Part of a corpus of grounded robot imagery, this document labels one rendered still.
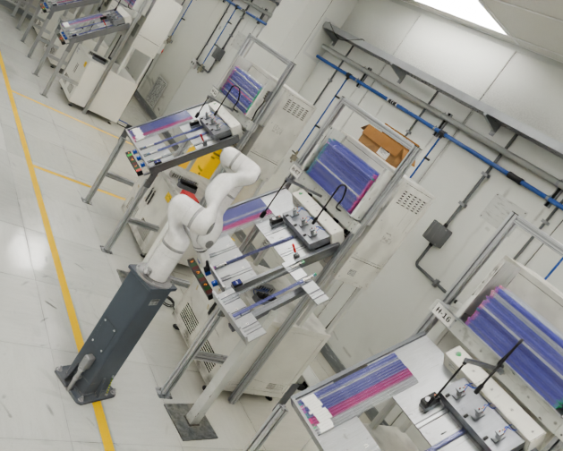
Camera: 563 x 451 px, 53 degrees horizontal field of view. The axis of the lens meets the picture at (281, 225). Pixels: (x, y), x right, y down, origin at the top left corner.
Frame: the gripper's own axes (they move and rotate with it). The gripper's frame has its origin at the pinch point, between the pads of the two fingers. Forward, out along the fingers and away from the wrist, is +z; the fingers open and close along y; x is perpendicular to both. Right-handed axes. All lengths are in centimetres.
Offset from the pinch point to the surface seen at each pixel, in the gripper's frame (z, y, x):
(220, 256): 2.5, -7.8, 11.2
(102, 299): 42, -56, -59
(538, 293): -22, 120, 115
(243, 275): 2.5, 13.8, 16.3
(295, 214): -5, -10, 62
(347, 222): -9, 18, 81
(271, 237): 2.5, -6.7, 43.4
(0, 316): -5, -20, -107
